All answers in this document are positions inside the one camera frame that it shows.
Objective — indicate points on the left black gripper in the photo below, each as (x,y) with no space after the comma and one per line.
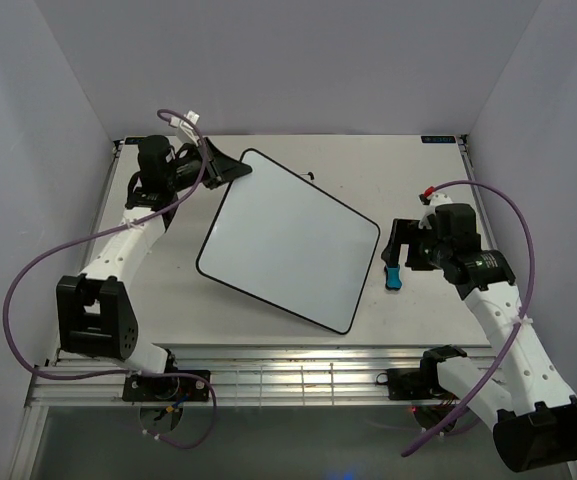
(220,167)

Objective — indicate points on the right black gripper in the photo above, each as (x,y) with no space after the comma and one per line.
(406,232)

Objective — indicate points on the blue bone-shaped eraser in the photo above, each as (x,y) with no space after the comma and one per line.
(392,278)

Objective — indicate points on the white whiteboard black frame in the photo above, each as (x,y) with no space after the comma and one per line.
(281,239)

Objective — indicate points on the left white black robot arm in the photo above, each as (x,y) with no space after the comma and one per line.
(95,314)

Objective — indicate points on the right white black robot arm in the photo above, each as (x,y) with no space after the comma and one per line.
(533,416)

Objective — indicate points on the blue corner label left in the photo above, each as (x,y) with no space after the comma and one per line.
(132,140)

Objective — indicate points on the blue corner label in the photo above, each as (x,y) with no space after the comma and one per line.
(438,139)
(132,140)

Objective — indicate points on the blue corner label right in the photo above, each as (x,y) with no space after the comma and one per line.
(438,139)

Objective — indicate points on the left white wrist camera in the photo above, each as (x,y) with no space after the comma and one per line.
(184,126)

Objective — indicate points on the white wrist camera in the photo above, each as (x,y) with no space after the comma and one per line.
(184,126)
(431,199)

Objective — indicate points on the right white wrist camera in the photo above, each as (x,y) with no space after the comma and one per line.
(431,199)

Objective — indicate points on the aluminium rail frame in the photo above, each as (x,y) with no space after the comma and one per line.
(251,376)

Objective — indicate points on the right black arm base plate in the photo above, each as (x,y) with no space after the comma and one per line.
(407,384)

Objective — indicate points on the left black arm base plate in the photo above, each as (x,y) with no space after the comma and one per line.
(147,389)

